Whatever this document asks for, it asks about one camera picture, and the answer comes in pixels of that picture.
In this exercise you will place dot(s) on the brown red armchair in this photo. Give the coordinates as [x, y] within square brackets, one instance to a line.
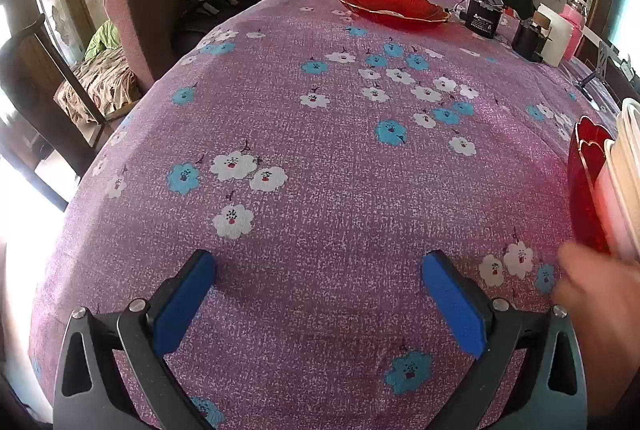
[150, 10]

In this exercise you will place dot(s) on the person's right hand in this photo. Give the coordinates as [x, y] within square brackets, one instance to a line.
[600, 310]

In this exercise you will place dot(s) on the black bag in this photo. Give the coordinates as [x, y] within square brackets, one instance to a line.
[200, 20]

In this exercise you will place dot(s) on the pink water bottle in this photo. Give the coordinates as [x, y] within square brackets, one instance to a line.
[575, 17]

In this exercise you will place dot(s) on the dark wooden chair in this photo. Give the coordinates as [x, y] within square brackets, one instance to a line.
[30, 75]

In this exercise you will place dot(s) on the black power adapter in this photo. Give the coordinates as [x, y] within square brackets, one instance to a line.
[480, 22]

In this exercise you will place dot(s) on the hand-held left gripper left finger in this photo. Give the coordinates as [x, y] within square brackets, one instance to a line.
[182, 305]

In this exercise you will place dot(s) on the small black box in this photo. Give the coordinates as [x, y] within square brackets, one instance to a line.
[525, 40]

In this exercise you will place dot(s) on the purple floral tablecloth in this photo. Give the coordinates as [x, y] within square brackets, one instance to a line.
[320, 210]

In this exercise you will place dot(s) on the green cloth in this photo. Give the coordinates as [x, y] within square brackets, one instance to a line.
[102, 40]

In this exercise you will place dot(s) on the white plastic container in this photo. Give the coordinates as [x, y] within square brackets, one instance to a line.
[562, 40]

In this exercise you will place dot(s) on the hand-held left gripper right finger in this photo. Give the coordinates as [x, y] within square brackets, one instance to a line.
[452, 300]

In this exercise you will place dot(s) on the large red glass plate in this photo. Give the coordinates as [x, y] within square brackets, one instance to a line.
[582, 190]

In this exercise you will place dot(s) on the large off-white bowl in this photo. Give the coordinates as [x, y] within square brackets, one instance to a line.
[631, 125]

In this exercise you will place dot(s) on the brown patterned blanket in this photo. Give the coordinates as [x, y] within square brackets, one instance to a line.
[100, 80]

